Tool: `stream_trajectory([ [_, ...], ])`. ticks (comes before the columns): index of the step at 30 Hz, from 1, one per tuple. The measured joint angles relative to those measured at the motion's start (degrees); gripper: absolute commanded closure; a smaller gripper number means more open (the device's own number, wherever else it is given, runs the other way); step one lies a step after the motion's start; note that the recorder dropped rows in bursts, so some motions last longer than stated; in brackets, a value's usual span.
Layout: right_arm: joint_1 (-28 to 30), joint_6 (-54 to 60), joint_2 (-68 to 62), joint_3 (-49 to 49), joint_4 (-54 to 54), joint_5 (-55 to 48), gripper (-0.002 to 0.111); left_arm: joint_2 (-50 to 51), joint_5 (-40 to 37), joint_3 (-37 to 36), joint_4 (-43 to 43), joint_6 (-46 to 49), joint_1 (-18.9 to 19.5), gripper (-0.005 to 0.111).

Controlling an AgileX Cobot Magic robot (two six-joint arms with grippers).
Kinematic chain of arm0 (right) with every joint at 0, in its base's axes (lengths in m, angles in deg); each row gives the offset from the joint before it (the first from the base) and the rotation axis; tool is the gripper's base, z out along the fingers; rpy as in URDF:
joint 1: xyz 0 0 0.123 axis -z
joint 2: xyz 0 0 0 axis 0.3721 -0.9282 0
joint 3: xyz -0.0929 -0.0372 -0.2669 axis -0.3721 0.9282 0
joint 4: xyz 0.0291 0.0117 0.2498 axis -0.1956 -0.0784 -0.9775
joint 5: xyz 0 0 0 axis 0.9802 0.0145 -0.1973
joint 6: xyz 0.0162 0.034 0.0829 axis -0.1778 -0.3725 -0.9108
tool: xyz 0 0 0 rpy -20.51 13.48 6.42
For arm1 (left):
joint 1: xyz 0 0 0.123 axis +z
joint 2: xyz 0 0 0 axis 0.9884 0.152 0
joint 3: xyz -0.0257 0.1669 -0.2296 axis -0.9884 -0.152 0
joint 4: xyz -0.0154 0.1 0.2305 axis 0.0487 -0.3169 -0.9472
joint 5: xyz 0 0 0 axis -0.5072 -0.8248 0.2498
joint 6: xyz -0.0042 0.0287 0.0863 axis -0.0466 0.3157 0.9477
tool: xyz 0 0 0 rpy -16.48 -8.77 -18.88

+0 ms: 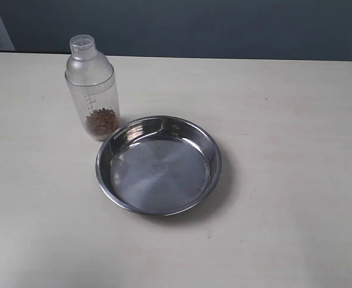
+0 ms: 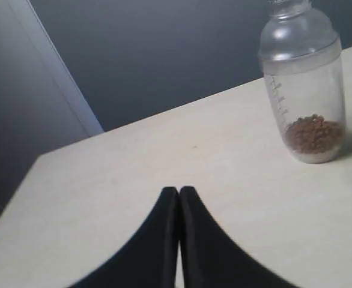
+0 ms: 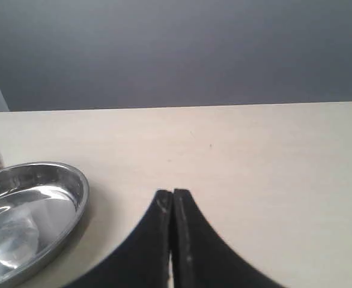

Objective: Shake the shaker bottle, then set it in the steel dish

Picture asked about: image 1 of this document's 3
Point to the clear plastic shaker bottle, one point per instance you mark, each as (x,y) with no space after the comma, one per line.
(90,78)

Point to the round stainless steel plate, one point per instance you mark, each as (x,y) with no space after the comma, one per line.
(158,166)

